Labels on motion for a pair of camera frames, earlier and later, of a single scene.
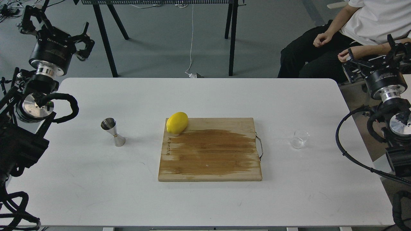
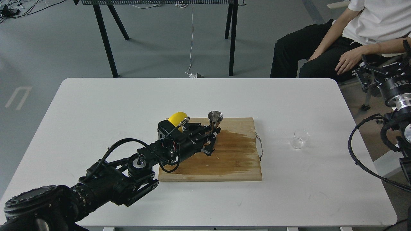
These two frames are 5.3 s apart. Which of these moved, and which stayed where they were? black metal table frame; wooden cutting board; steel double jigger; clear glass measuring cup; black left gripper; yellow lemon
Moved: steel double jigger; black left gripper
Stayed: wooden cutting board; clear glass measuring cup; black metal table frame; yellow lemon
